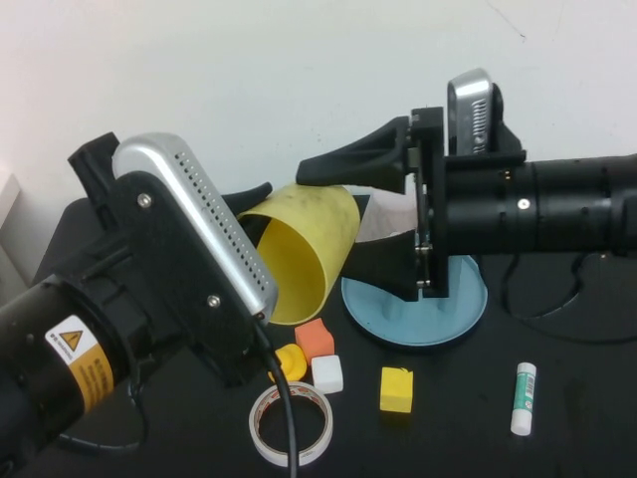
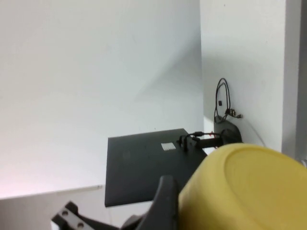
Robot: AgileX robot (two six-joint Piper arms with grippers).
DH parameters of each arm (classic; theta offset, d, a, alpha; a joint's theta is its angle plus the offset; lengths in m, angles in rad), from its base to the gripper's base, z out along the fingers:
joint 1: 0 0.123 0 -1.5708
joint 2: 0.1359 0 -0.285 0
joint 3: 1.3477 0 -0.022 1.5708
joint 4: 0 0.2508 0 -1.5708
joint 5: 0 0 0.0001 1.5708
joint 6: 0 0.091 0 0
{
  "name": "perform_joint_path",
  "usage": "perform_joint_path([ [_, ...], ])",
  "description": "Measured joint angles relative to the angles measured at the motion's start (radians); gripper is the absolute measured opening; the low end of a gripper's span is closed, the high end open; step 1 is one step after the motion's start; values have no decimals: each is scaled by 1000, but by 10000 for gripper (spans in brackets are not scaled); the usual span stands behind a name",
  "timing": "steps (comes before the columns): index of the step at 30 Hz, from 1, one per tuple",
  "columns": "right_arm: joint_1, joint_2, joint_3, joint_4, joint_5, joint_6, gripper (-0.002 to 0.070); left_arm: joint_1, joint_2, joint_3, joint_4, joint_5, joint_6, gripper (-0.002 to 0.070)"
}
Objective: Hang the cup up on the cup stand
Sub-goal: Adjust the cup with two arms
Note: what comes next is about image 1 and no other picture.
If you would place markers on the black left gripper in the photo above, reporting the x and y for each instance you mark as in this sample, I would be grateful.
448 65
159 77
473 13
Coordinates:
164 259

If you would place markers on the white cabinet panel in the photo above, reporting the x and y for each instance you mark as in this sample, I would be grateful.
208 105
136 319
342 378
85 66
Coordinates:
7 209

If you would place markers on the yellow rubber duck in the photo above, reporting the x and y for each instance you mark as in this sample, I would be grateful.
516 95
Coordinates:
294 359

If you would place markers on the yellow foam cube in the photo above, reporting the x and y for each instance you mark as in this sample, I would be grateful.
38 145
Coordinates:
395 391

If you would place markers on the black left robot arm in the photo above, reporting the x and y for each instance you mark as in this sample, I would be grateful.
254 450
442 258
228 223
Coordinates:
30 348

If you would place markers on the yellow cup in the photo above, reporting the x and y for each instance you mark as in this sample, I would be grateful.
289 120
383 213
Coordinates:
318 214

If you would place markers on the white tape roll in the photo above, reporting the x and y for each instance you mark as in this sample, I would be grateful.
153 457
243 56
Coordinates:
308 392

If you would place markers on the green white glue stick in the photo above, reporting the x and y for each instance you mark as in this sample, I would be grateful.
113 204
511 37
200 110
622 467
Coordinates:
523 398

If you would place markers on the orange foam cube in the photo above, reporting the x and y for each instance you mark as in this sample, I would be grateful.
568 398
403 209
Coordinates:
313 338

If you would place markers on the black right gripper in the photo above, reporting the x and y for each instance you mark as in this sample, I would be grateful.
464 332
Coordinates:
478 204

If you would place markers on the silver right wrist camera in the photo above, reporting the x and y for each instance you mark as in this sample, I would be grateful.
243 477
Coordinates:
470 114

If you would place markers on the blue cup stand white caps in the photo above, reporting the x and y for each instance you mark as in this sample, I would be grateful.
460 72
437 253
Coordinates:
398 318

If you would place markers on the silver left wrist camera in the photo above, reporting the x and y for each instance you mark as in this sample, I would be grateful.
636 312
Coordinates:
199 199

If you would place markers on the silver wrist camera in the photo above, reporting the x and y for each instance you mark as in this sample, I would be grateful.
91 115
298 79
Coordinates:
199 199
470 114

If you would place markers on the white foam cube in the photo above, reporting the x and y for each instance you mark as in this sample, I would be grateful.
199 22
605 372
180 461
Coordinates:
327 373

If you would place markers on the pale pink cup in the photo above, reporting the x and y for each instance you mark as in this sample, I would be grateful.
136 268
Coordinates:
388 214

